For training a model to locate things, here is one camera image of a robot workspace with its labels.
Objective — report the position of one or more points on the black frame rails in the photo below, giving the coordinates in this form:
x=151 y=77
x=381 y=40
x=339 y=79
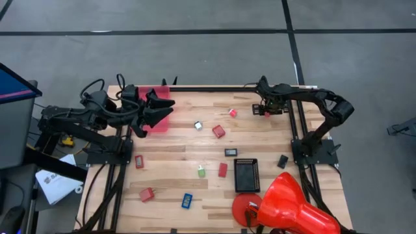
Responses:
x=292 y=123
x=112 y=191

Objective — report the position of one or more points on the red cube charger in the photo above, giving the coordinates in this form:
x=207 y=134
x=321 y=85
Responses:
x=218 y=131

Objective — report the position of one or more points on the red plug adapter with prongs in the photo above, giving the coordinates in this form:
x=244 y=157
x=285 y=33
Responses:
x=146 y=195

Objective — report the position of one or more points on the yellow tool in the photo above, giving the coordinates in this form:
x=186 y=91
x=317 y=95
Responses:
x=67 y=141

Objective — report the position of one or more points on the small black adapter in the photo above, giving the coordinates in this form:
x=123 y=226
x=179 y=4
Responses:
x=282 y=161

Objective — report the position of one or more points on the monitor with blue screen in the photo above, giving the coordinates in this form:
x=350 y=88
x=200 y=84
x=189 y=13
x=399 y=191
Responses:
x=13 y=86

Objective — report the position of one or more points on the black small display meter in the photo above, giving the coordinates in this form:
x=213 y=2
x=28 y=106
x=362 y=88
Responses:
x=230 y=152

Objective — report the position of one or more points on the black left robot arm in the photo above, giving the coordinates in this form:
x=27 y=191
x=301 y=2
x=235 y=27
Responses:
x=74 y=130

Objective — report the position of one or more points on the black left frame rails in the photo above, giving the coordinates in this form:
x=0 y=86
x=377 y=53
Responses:
x=112 y=191

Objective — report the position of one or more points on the white paper booklet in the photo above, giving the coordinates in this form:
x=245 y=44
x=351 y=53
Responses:
x=57 y=185

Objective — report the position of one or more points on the small red white charger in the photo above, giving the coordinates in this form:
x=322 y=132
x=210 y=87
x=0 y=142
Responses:
x=232 y=112

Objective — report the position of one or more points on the black computer mouse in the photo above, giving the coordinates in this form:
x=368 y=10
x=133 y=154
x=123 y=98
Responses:
x=11 y=221

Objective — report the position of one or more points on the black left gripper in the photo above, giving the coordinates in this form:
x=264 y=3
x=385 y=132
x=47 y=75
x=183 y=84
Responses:
x=135 y=107

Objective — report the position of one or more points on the black right frame rails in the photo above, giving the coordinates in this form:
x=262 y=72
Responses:
x=292 y=123

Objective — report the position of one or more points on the blue small display meter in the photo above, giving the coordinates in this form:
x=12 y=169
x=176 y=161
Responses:
x=187 y=201

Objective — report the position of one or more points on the red small display meter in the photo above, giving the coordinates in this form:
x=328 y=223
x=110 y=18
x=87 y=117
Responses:
x=139 y=161

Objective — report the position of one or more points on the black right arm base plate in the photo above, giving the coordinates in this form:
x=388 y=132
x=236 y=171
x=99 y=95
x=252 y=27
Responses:
x=321 y=157

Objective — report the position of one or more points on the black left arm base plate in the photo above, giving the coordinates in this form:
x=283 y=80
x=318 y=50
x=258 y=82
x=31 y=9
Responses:
x=107 y=157

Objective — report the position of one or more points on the grey cabinet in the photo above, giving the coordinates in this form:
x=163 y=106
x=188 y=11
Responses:
x=14 y=133

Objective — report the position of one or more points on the black mesh tray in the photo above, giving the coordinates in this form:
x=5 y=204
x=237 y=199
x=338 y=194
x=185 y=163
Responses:
x=246 y=177

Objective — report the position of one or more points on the black back frame rail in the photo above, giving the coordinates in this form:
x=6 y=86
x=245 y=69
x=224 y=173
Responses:
x=211 y=89

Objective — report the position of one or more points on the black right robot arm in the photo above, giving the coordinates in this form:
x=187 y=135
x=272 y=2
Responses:
x=320 y=130

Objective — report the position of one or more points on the green white charger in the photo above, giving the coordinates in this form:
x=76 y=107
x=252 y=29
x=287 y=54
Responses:
x=201 y=172

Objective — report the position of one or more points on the white label strip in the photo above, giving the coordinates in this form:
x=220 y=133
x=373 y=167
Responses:
x=307 y=86

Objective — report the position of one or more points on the red flat rectangular block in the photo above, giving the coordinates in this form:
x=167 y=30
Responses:
x=222 y=170

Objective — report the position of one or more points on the white cube charger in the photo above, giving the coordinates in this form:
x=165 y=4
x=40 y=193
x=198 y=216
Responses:
x=198 y=125

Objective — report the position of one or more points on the red desk lamp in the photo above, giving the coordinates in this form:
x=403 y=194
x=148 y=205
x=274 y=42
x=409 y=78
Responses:
x=286 y=201

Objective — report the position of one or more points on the black desk bar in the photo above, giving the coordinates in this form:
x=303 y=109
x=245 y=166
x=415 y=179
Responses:
x=55 y=165

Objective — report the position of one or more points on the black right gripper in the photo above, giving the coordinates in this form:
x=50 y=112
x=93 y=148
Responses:
x=273 y=108

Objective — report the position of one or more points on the pink translucent plastic bin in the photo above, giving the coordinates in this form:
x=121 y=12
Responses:
x=162 y=125

